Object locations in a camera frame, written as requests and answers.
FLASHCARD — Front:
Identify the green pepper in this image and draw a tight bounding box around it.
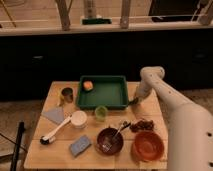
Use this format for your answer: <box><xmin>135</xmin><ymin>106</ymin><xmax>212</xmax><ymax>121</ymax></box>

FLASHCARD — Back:
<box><xmin>128</xmin><ymin>97</ymin><xmax>139</xmax><ymax>106</ymax></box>

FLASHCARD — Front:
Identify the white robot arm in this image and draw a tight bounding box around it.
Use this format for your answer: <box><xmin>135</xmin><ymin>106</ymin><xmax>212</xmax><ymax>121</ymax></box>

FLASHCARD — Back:
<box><xmin>135</xmin><ymin>66</ymin><xmax>213</xmax><ymax>171</ymax></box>

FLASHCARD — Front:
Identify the green plastic cup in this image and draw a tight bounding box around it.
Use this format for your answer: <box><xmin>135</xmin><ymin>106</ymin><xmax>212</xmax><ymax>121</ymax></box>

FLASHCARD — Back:
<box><xmin>94</xmin><ymin>106</ymin><xmax>108</xmax><ymax>121</ymax></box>

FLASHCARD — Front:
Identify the metal cup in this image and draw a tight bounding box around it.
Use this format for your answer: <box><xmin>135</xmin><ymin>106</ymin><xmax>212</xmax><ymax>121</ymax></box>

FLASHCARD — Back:
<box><xmin>61</xmin><ymin>87</ymin><xmax>73</xmax><ymax>103</ymax></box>

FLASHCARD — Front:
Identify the green plastic tray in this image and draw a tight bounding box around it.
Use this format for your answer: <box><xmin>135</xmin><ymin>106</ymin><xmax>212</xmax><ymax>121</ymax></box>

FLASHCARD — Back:
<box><xmin>76</xmin><ymin>75</ymin><xmax>129</xmax><ymax>110</ymax></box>

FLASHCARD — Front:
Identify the orange round fruit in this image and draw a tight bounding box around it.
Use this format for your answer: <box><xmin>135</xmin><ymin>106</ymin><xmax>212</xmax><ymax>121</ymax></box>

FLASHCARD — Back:
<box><xmin>83</xmin><ymin>81</ymin><xmax>93</xmax><ymax>91</ymax></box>

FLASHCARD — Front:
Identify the yellow banana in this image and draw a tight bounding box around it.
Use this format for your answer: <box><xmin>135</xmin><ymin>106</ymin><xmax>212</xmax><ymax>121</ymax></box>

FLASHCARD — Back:
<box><xmin>57</xmin><ymin>94</ymin><xmax>64</xmax><ymax>107</ymax></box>

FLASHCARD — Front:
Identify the dark grape bunch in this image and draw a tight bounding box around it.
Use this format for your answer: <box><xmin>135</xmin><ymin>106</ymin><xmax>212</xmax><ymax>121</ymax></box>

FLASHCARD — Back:
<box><xmin>130</xmin><ymin>120</ymin><xmax>154</xmax><ymax>132</ymax></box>

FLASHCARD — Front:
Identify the dark brown bowl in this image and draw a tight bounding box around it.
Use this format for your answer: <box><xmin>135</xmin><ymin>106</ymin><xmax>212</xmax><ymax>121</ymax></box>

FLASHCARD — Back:
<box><xmin>96</xmin><ymin>127</ymin><xmax>124</xmax><ymax>156</ymax></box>

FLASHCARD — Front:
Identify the light blue cloth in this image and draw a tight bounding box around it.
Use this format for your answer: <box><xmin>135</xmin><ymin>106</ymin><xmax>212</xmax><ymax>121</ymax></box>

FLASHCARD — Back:
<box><xmin>42</xmin><ymin>107</ymin><xmax>64</xmax><ymax>124</ymax></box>

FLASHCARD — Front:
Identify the metal fork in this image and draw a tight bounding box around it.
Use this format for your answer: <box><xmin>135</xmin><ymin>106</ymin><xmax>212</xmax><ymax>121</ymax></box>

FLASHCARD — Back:
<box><xmin>102</xmin><ymin>121</ymin><xmax>131</xmax><ymax>152</ymax></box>

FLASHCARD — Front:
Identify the blue sponge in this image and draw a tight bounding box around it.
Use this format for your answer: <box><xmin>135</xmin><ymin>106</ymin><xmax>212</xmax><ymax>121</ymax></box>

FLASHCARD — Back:
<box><xmin>70</xmin><ymin>135</ymin><xmax>91</xmax><ymax>157</ymax></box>

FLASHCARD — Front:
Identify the green base block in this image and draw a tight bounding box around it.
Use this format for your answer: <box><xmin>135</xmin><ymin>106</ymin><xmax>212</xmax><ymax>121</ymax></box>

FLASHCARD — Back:
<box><xmin>82</xmin><ymin>18</ymin><xmax>112</xmax><ymax>25</ymax></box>

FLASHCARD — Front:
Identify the orange plastic bowl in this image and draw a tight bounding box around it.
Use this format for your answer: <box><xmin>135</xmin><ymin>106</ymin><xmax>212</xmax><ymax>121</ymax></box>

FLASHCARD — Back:
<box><xmin>132</xmin><ymin>131</ymin><xmax>165</xmax><ymax>162</ymax></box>

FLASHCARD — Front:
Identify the black monitor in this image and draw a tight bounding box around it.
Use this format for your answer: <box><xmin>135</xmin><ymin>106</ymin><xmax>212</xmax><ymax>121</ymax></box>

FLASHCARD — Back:
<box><xmin>149</xmin><ymin>0</ymin><xmax>200</xmax><ymax>22</ymax></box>

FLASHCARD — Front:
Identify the black pole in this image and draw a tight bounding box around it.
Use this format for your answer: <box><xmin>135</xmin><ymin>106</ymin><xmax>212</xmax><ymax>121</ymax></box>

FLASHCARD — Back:
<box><xmin>10</xmin><ymin>122</ymin><xmax>25</xmax><ymax>171</ymax></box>

